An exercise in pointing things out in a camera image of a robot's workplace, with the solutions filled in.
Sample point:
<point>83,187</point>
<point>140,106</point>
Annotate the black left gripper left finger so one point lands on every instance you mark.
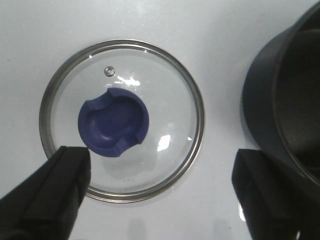
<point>45,206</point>

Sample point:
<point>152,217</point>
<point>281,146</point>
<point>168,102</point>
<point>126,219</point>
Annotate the glass lid blue knob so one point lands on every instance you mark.
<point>135,107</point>

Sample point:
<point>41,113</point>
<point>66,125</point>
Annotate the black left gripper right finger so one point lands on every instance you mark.
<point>273,208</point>

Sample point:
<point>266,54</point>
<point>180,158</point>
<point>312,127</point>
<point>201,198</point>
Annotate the dark blue saucepan purple handle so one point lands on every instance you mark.
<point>281,99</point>

